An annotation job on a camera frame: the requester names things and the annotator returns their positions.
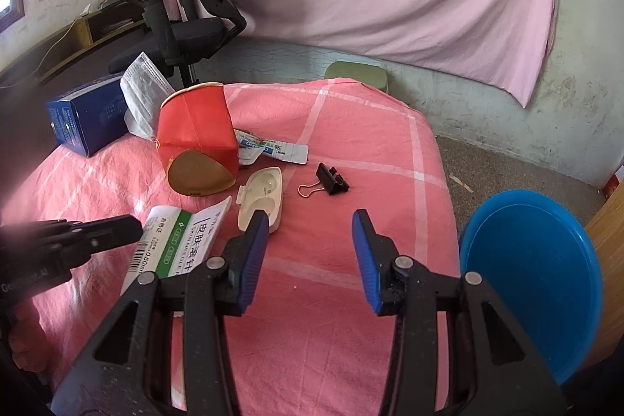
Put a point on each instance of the green plastic stool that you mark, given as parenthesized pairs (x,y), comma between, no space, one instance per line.
(356,72)

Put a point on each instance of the blue plastic bucket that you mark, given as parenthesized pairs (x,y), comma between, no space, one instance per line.
(526,270)

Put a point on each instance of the green white medicine box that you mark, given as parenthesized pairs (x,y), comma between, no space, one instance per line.
(180,240)

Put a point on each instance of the wooden cabinet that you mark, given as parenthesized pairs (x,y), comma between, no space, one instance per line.
(609,231)

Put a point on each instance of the white blue tube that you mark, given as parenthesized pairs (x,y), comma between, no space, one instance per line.
(287,151)

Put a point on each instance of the white contact lens case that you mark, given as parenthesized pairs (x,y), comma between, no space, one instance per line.
(263,192)

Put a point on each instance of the red paper cup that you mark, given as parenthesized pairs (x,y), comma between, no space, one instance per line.
(195,123)

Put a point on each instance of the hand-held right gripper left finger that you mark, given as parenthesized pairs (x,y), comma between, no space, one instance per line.
(253,250)

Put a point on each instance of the white face mask packet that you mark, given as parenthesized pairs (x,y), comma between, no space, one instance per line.
(144,89)

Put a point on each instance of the wooden desk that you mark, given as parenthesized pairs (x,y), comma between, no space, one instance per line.
(83,31)

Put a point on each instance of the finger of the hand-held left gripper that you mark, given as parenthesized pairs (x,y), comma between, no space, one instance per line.
(112,231)

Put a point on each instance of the dark blue cardboard box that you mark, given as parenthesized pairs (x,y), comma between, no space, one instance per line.
(83,118)

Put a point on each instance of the pink checked tablecloth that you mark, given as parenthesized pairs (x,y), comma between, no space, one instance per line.
(341,128)

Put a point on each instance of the black binder clip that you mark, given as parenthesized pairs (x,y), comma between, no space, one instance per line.
(331,179)

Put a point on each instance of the red box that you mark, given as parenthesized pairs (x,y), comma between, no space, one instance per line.
(614,186)

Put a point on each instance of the wooden stick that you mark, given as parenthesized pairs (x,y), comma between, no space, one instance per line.
(460,182)

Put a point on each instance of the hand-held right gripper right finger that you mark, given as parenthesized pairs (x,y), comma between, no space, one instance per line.
(365,250)

